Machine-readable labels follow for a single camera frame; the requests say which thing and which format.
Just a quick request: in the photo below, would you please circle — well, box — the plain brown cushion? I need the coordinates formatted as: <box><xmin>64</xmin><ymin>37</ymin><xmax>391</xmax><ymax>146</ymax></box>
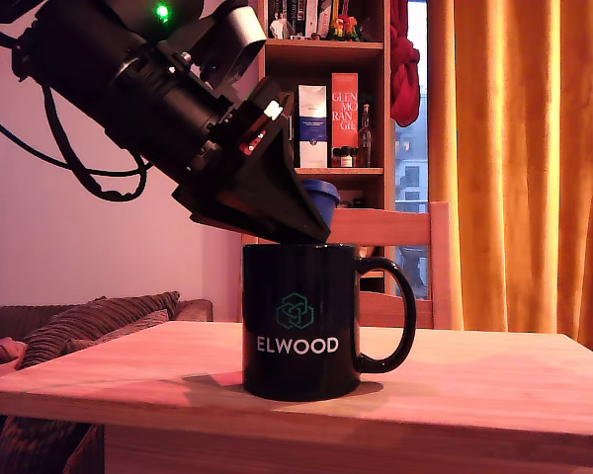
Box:
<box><xmin>63</xmin><ymin>309</ymin><xmax>172</xmax><ymax>355</ymax></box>

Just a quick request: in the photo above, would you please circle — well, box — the red Glenmorangie box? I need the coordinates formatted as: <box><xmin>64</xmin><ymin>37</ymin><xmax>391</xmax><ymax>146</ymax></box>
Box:
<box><xmin>331</xmin><ymin>72</ymin><xmax>360</xmax><ymax>168</ymax></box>

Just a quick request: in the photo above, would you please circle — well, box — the wooden bookshelf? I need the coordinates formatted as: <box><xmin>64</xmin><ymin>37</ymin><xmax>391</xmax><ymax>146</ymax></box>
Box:
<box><xmin>256</xmin><ymin>0</ymin><xmax>398</xmax><ymax>297</ymax></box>

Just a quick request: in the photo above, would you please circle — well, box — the black cable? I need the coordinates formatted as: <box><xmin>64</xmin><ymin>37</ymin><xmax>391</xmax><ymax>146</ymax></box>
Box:
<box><xmin>0</xmin><ymin>108</ymin><xmax>154</xmax><ymax>178</ymax></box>
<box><xmin>39</xmin><ymin>81</ymin><xmax>150</xmax><ymax>203</ymax></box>

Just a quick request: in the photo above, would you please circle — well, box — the white figurine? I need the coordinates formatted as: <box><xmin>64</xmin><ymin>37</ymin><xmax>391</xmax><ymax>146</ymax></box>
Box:
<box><xmin>269</xmin><ymin>12</ymin><xmax>293</xmax><ymax>40</ymax></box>

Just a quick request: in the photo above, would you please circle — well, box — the white and blue box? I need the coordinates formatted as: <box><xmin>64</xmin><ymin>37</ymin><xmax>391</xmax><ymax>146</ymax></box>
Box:
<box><xmin>296</xmin><ymin>84</ymin><xmax>329</xmax><ymax>169</ymax></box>

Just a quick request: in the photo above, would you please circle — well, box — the pink cloth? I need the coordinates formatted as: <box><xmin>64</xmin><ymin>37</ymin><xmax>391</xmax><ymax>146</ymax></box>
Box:
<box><xmin>0</xmin><ymin>339</ymin><xmax>29</xmax><ymax>372</ymax></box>

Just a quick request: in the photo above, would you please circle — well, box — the colourful toy figure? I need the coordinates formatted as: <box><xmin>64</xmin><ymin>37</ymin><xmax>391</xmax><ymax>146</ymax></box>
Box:
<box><xmin>325</xmin><ymin>13</ymin><xmax>365</xmax><ymax>42</ymax></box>

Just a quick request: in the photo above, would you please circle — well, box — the striped brown cushion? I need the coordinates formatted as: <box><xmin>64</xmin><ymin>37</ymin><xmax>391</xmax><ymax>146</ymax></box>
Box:
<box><xmin>18</xmin><ymin>290</ymin><xmax>182</xmax><ymax>371</ymax></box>
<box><xmin>0</xmin><ymin>417</ymin><xmax>88</xmax><ymax>474</ymax></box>

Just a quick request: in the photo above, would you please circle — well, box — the red hanging cloth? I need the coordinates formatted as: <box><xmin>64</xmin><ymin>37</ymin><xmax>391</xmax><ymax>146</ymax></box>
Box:
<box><xmin>388</xmin><ymin>0</ymin><xmax>421</xmax><ymax>128</ymax></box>

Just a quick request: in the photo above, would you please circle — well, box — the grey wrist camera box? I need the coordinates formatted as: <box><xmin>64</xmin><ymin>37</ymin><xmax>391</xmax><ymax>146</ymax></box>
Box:
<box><xmin>150</xmin><ymin>2</ymin><xmax>269</xmax><ymax>98</ymax></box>

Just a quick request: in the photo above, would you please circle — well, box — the black Elwood mug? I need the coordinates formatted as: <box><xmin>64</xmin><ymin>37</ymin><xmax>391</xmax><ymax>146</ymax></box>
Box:
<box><xmin>241</xmin><ymin>242</ymin><xmax>418</xmax><ymax>402</ymax></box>

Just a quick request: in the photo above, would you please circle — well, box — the blue coffee capsule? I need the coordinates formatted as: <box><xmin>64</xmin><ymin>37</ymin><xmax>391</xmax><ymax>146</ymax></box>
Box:
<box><xmin>299</xmin><ymin>178</ymin><xmax>342</xmax><ymax>229</ymax></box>

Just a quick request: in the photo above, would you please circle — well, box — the wooden chair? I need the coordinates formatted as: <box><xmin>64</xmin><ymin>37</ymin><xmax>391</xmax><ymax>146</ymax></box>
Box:
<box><xmin>240</xmin><ymin>200</ymin><xmax>464</xmax><ymax>331</ymax></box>

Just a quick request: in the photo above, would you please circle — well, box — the amber glass bottle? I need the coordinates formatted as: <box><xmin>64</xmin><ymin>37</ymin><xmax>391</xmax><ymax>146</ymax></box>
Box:
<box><xmin>358</xmin><ymin>103</ymin><xmax>375</xmax><ymax>168</ymax></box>

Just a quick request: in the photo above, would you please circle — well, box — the orange curtain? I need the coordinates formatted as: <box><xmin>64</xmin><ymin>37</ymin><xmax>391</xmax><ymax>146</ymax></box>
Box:
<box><xmin>426</xmin><ymin>0</ymin><xmax>593</xmax><ymax>361</ymax></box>

